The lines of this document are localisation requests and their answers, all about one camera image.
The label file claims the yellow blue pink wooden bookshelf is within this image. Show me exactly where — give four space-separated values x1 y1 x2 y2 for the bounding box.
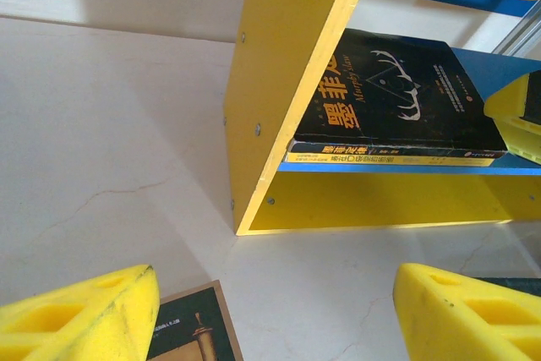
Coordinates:
222 0 541 236

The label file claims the black antler cover book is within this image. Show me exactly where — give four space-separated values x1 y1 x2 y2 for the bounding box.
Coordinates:
291 27 509 161

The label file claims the tan scroll cover book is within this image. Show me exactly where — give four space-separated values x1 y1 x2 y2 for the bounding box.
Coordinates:
145 279 244 361

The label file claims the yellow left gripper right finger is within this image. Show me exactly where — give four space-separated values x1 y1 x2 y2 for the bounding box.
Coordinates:
392 262 541 361

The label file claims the yellow cover book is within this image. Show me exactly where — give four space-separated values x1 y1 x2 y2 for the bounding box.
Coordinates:
285 150 496 167

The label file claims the aluminium frame post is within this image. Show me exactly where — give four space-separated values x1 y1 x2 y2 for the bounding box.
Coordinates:
492 8 541 58

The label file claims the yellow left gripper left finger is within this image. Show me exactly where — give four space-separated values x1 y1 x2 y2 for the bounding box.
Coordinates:
0 264 161 361

